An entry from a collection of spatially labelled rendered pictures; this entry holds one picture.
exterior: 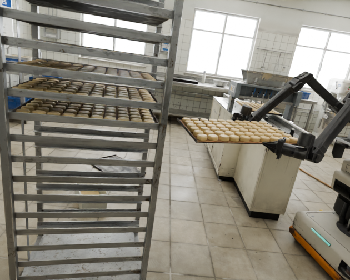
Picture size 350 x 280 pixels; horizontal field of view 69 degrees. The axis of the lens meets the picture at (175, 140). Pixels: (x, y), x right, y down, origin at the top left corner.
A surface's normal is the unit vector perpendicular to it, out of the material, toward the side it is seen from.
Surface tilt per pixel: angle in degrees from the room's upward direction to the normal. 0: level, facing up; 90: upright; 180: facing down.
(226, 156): 90
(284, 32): 90
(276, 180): 90
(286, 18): 90
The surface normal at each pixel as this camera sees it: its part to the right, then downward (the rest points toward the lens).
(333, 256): -0.97, -0.06
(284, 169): 0.00, 0.31
